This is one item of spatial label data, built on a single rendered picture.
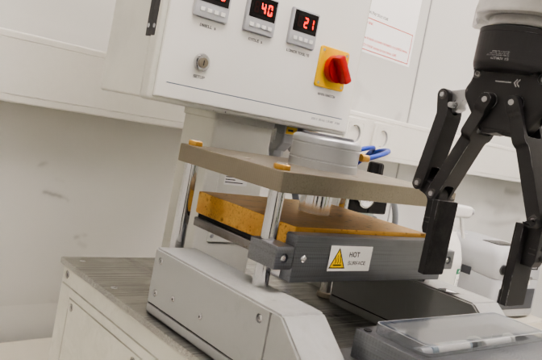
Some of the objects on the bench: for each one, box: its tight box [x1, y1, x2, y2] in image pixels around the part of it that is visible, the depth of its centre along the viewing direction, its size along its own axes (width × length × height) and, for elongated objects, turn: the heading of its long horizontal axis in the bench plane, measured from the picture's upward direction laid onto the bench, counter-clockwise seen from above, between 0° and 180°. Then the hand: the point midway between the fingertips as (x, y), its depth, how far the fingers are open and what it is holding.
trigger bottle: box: [438, 204, 474, 287], centre depth 151 cm, size 9×8×25 cm
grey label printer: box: [457, 229, 540, 316], centre depth 162 cm, size 25×20×17 cm
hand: (474, 258), depth 57 cm, fingers open, 8 cm apart
